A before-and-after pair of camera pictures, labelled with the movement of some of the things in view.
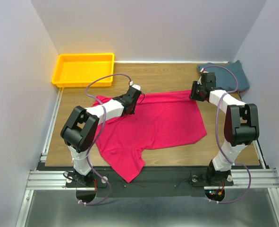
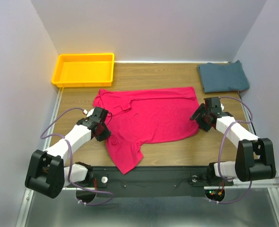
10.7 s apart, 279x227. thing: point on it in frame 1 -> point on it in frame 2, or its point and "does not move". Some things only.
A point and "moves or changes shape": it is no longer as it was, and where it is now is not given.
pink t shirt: (154, 119) moves or changes shape
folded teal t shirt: (225, 80) does not move
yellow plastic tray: (77, 70) does not move
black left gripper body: (134, 105) -> (104, 133)
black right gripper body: (201, 87) -> (202, 120)
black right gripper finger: (195, 91) -> (200, 109)
